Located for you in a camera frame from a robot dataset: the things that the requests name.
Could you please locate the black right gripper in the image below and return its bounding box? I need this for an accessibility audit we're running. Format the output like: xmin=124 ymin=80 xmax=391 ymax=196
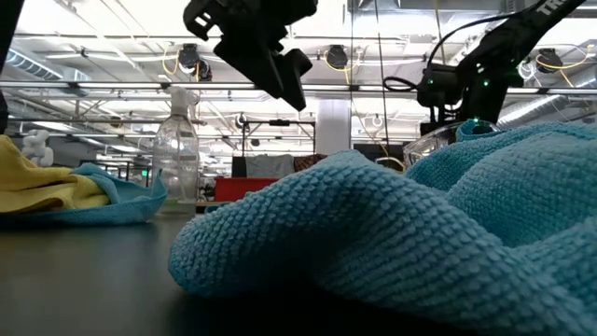
xmin=459 ymin=59 xmax=524 ymax=125

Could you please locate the red storage bin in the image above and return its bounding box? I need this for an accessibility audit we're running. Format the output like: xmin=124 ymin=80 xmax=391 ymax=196
xmin=214 ymin=176 xmax=282 ymax=203

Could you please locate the yellow microfiber towel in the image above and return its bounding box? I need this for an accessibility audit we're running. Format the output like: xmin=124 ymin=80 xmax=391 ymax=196
xmin=0 ymin=134 xmax=112 ymax=215

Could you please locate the black metal frame rig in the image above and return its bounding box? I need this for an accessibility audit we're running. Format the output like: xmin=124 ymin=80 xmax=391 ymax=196
xmin=241 ymin=119 xmax=317 ymax=158

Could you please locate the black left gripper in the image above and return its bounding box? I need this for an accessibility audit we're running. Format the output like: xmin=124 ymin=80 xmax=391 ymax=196
xmin=183 ymin=0 xmax=319 ymax=112

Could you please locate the black monitor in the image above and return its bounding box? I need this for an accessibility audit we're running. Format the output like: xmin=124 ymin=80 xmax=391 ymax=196
xmin=353 ymin=143 xmax=405 ymax=162

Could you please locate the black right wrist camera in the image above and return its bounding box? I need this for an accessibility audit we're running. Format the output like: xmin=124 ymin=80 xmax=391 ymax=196
xmin=416 ymin=63 xmax=467 ymax=109

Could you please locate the clear plastic spray bottle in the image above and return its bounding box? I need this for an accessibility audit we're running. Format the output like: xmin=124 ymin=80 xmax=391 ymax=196
xmin=152 ymin=86 xmax=201 ymax=217

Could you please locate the white humanoid figure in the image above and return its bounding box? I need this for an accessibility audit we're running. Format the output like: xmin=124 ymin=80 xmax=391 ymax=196
xmin=21 ymin=129 xmax=55 ymax=168

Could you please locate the grey cloth cover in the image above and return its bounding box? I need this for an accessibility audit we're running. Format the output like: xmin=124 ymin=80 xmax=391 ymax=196
xmin=245 ymin=154 xmax=296 ymax=179

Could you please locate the black ceiling cable reel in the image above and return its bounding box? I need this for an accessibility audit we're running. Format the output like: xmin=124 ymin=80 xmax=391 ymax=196
xmin=178 ymin=43 xmax=214 ymax=83
xmin=535 ymin=48 xmax=564 ymax=75
xmin=325 ymin=45 xmax=350 ymax=71

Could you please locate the patterned brown tapestry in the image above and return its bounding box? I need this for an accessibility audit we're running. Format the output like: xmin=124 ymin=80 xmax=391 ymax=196
xmin=293 ymin=153 xmax=328 ymax=173

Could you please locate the clear plastic basket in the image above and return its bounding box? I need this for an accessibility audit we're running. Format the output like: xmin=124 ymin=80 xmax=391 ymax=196
xmin=403 ymin=121 xmax=463 ymax=170

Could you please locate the black hanging cable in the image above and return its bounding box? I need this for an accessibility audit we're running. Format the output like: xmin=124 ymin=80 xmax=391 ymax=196
xmin=374 ymin=0 xmax=391 ymax=158

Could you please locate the white column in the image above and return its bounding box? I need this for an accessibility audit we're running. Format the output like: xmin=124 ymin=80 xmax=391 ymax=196
xmin=316 ymin=98 xmax=352 ymax=158

